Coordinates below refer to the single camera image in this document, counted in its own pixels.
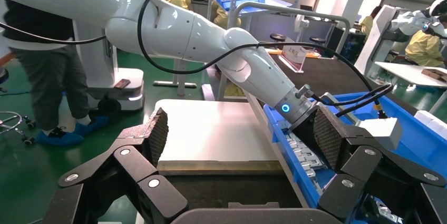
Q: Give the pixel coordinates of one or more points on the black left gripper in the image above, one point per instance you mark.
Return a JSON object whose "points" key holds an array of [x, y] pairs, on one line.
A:
{"points": [[305, 131]]}

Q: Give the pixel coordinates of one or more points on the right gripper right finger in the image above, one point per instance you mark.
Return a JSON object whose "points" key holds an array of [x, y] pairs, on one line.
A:
{"points": [[363, 161]]}

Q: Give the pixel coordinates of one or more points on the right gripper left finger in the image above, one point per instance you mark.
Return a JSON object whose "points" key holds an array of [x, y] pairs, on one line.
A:
{"points": [[139, 166]]}

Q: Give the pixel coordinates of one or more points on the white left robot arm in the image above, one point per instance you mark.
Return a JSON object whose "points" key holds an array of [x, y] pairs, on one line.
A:
{"points": [[174, 34]]}

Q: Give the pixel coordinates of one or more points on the flat grey metal part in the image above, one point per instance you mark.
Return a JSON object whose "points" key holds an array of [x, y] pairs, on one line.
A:
{"points": [[312, 163], [294, 142]]}

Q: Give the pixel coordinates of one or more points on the large blue plastic bin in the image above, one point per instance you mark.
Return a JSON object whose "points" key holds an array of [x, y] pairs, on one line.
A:
{"points": [[419, 138]]}

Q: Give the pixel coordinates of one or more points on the black-topped work table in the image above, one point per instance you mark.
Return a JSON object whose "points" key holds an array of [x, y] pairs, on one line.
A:
{"points": [[335, 72]]}

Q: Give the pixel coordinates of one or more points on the clear acrylic sign holder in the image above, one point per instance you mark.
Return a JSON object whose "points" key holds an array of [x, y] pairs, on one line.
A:
{"points": [[297, 58]]}

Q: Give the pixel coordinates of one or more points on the orange wooden strip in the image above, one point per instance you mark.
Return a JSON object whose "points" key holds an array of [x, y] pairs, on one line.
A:
{"points": [[311, 54]]}

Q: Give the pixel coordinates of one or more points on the white foam block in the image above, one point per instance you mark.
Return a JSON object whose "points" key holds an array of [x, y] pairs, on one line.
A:
{"points": [[431, 121]]}

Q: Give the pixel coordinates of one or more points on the yellow bag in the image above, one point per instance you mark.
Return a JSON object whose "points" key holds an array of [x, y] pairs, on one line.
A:
{"points": [[234, 90]]}

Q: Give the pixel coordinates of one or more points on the white flat board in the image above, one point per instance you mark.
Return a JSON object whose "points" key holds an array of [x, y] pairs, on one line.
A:
{"points": [[216, 131]]}

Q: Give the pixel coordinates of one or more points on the black round stool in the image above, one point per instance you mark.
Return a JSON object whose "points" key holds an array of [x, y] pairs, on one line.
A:
{"points": [[277, 37], [317, 41]]}

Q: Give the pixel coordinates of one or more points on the long white table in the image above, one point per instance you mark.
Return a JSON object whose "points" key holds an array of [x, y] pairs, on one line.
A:
{"points": [[408, 72]]}

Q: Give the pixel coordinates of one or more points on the white standing fan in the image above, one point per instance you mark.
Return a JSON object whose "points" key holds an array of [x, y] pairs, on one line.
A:
{"points": [[302, 23]]}

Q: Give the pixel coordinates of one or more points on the brown cardboard tray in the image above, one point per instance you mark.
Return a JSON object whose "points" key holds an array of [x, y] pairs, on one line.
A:
{"points": [[434, 74]]}

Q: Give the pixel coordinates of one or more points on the white wheeled robot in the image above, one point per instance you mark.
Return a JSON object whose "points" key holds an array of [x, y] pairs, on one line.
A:
{"points": [[96, 61]]}

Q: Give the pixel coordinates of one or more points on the white robot with column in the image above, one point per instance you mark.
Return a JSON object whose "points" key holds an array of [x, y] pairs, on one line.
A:
{"points": [[377, 41]]}

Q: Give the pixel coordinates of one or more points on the distant person in yellow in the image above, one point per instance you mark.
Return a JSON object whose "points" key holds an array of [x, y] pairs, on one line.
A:
{"points": [[368, 23]]}

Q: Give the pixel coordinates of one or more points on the person in black jacket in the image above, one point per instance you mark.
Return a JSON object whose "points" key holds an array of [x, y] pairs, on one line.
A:
{"points": [[52, 75]]}

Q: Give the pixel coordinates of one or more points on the seated person in yellow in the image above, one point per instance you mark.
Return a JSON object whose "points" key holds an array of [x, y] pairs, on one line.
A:
{"points": [[424, 49]]}

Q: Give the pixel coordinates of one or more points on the chrome chair base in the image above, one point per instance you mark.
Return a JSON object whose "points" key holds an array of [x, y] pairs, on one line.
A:
{"points": [[14, 126]]}

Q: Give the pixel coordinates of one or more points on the white metal shelf rack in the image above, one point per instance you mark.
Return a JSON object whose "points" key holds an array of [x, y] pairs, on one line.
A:
{"points": [[265, 4]]}

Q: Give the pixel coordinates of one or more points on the person in yellow coat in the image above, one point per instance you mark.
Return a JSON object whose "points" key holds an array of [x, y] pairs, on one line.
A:
{"points": [[225, 16]]}

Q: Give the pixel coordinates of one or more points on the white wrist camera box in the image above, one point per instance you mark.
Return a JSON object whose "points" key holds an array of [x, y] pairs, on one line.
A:
{"points": [[382, 131]]}

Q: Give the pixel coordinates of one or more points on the shiny grey metal bracket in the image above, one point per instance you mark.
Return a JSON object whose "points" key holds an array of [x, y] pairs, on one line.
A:
{"points": [[386, 213]]}

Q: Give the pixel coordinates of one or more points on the grey metal tube frame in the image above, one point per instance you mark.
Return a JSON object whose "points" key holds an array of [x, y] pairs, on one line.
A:
{"points": [[297, 11]]}

